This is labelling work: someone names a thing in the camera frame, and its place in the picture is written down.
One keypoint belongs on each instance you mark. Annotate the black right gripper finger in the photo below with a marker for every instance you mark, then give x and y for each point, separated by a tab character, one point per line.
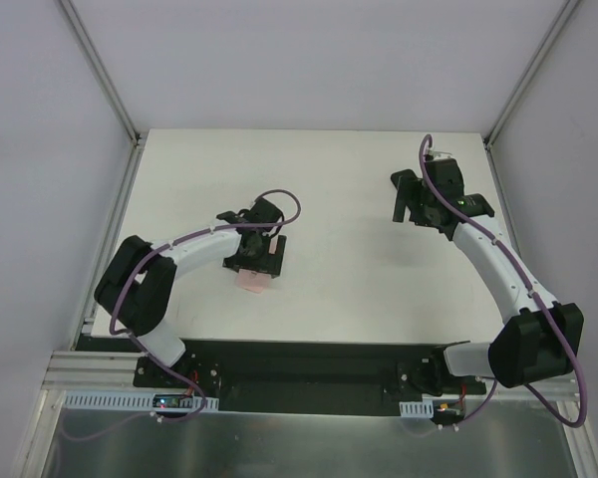
401	204
405	179

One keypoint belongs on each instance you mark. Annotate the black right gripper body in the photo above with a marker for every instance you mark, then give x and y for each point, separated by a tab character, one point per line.
411	200

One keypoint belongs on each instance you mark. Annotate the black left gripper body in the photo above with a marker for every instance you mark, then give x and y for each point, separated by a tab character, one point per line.
258	264

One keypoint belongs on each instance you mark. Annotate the pink silicone phone case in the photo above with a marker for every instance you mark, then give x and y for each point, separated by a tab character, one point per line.
251	283

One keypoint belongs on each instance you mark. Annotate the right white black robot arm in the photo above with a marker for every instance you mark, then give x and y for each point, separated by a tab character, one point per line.
540	336

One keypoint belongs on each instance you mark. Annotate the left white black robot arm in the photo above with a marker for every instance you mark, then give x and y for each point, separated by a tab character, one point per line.
136	287

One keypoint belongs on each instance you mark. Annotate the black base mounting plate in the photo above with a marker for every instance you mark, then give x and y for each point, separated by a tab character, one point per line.
308	378

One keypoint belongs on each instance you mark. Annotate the left aluminium frame post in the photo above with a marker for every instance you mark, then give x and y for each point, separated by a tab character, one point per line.
99	70

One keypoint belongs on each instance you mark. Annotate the aluminium frame post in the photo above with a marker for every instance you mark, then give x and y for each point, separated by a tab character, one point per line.
99	70
563	16

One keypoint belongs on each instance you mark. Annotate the right aluminium frame post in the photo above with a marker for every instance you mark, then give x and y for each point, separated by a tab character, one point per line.
563	16

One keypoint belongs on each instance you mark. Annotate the right white cable duct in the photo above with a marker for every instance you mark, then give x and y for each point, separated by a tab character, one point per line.
423	409

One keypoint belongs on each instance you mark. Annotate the white cable duct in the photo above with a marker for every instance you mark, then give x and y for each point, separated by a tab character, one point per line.
138	401
423	409

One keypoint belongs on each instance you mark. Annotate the front aluminium rail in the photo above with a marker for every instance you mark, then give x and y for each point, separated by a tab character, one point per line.
90	370

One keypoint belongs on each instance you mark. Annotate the left white cable duct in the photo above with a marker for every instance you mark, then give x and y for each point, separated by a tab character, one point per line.
138	401

